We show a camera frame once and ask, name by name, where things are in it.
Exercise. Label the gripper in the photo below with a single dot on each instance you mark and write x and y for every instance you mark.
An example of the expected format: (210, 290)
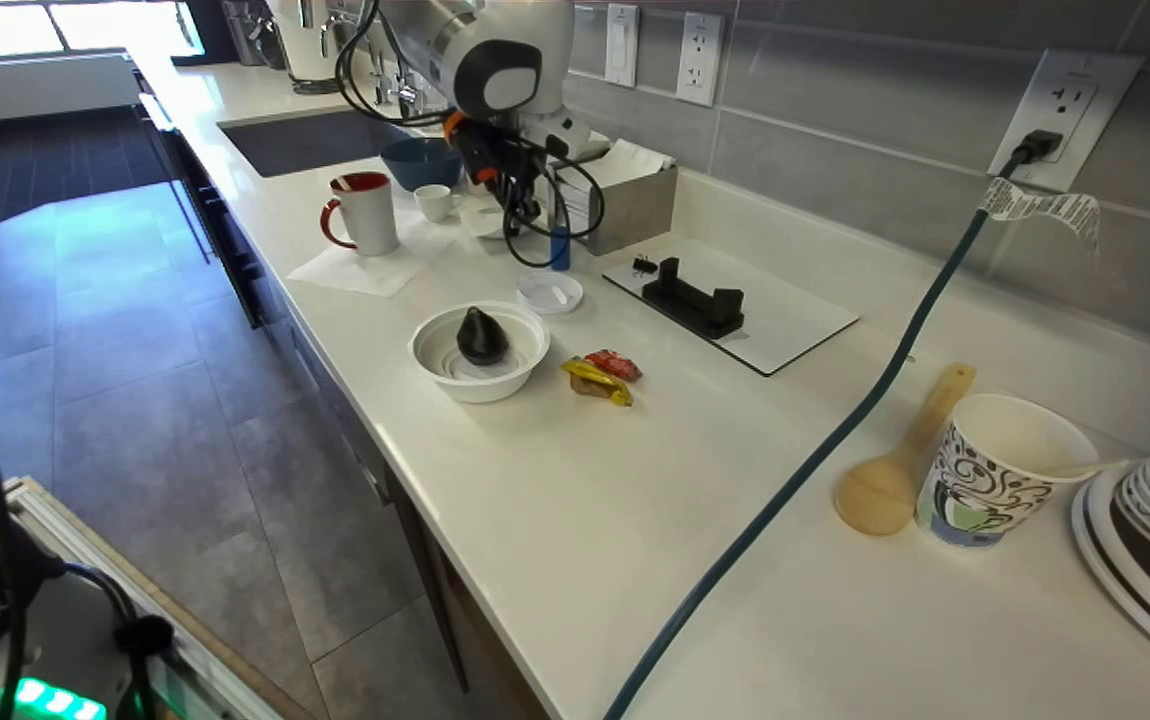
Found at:
(483, 150)

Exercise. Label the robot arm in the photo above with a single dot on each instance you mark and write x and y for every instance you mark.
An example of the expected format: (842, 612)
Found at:
(510, 40)

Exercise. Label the blue bowl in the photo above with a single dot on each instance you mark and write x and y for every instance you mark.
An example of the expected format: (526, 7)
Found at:
(420, 160)

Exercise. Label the small white cup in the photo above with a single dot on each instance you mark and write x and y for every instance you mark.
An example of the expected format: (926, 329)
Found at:
(432, 203)

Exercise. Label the tap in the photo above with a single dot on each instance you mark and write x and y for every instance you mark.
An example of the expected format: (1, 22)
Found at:
(403, 85)

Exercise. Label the small blue tube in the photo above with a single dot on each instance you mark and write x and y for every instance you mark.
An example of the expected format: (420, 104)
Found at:
(560, 250)

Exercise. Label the white mug with red inside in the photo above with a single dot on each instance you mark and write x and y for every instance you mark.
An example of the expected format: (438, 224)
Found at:
(367, 215)

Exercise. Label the white plastic lid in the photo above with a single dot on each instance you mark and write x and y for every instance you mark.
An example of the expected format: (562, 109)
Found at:
(549, 293)

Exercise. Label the white paper napkin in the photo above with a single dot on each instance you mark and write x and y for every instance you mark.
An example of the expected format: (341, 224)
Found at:
(375, 270)

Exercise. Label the metal napkin dispenser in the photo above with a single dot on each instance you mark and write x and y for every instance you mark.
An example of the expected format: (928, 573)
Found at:
(635, 205)

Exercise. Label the black avocado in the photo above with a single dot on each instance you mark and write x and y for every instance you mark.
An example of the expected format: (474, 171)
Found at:
(481, 338)

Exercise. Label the black binder clip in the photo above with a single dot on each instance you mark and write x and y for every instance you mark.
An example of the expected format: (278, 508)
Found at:
(644, 266)

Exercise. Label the white bowl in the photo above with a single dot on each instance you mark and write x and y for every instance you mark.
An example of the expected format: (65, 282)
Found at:
(480, 382)

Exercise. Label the red sachet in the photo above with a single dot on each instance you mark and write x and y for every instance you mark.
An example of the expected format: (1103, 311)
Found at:
(615, 364)

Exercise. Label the yellow sachet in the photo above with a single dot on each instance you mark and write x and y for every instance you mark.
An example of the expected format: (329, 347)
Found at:
(597, 383)

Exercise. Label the black plastic holder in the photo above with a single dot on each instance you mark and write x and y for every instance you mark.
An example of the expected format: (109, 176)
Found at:
(695, 303)

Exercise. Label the white flat board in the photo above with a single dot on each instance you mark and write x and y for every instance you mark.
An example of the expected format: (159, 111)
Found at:
(795, 315)

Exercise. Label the wooden spoon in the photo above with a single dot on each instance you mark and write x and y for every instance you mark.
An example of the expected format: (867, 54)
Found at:
(880, 490)

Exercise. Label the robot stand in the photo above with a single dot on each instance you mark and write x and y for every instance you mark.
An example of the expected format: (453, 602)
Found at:
(185, 660)

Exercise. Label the patterned paper cup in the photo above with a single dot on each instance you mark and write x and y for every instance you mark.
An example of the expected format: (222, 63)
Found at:
(985, 490)

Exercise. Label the white switch plate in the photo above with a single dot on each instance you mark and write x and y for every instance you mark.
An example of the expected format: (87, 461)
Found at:
(622, 45)

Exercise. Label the white wall socket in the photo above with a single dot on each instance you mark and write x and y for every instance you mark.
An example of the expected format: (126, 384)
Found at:
(1085, 90)
(700, 58)

